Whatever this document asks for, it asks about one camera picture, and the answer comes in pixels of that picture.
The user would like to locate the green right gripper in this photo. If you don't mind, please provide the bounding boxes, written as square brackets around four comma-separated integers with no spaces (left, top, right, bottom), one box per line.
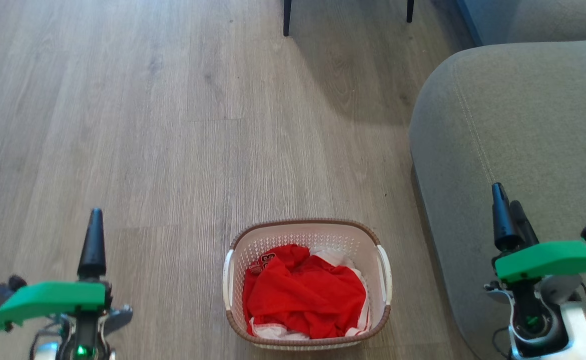
[491,182,586,306]

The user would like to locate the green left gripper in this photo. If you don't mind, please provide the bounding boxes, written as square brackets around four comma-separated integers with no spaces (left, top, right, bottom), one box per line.
[0,208,113,347]

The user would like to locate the white garment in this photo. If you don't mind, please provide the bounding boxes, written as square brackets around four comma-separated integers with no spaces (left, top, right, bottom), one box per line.
[247,246,372,342]

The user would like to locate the white brown-rimmed laundry basket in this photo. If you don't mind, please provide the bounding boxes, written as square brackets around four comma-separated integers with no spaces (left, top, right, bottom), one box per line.
[222,218,393,351]

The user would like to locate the grey fabric sofa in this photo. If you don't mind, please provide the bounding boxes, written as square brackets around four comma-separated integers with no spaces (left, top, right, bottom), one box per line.
[409,39,586,360]

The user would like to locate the red jersey garment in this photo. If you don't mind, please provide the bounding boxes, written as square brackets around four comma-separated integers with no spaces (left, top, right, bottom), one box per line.
[243,244,372,340]

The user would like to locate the grey blue furniture panel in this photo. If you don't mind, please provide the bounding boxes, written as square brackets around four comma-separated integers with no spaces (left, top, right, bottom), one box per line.
[455,0,586,48]

